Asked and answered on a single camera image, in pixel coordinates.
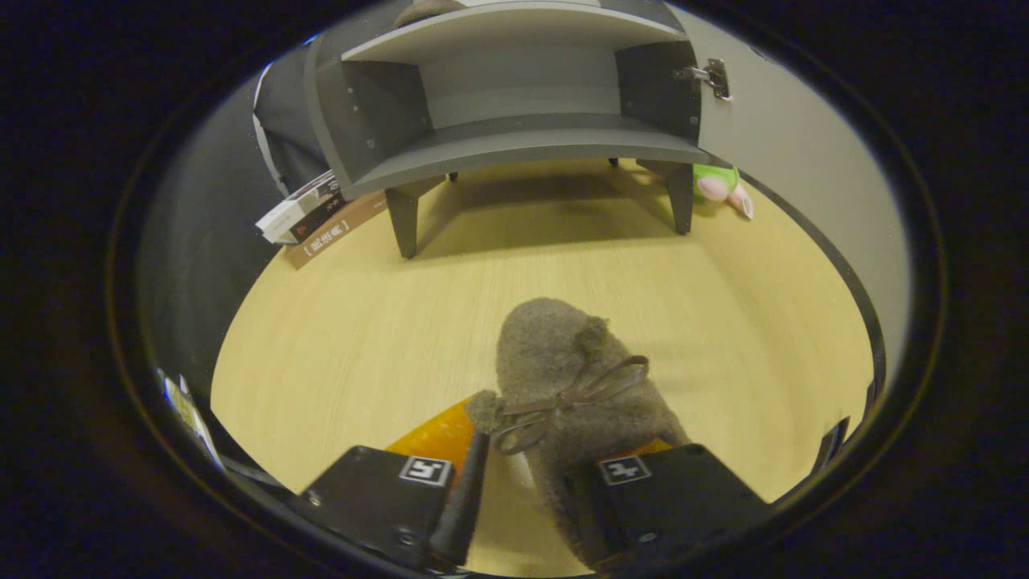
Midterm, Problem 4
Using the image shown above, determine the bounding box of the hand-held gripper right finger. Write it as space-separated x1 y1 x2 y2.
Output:
563 438 769 573

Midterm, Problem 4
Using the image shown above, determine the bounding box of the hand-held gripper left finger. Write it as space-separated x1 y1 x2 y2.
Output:
299 398 491 568

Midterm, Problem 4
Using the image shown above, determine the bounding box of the grey shoe cabinet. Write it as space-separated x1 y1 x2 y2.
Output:
304 0 720 260

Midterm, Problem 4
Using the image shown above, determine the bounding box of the light grey shoe cabinet door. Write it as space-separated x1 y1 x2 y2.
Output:
666 2 915 403

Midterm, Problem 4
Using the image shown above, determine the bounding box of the small black block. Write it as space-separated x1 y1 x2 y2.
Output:
812 417 851 475

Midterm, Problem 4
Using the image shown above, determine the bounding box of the brown book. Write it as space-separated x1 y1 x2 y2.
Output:
285 191 391 270

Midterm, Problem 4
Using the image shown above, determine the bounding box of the green and pink plush toy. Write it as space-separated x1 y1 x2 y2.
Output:
693 163 756 220

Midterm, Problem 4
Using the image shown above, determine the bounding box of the black book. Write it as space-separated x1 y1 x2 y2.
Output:
285 187 348 244

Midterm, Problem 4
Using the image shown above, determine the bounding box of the black backdrop cloth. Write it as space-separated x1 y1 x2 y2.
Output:
137 40 330 387

